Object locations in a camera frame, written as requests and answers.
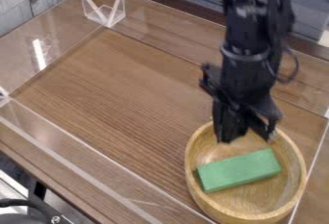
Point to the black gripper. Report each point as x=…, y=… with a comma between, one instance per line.
x=240, y=85

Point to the green rectangular block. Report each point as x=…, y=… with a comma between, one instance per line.
x=238, y=170

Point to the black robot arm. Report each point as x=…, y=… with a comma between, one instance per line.
x=258, y=22

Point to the brown wooden bowl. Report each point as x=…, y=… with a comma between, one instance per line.
x=262, y=202

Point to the clear acrylic corner bracket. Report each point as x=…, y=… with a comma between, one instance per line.
x=105, y=15

